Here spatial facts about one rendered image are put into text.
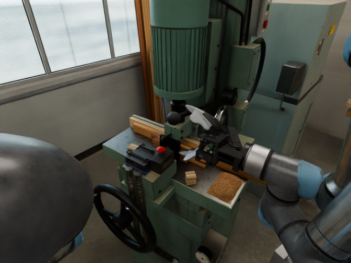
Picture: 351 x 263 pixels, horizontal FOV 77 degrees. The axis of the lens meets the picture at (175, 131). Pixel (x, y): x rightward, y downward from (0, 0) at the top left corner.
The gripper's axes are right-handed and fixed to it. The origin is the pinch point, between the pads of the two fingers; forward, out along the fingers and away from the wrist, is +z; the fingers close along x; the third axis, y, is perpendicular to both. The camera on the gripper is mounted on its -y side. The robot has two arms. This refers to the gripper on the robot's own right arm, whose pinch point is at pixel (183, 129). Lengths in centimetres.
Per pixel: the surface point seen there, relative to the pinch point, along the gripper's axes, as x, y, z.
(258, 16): -33, -38, -3
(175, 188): 26.2, -4.2, 2.1
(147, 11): -36, -122, 120
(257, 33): -27.6, -39.3, -4.0
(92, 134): 80, -73, 143
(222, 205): 22.6, -3.6, -15.9
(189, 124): 8.0, -20.9, 8.7
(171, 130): 9.0, -13.0, 12.0
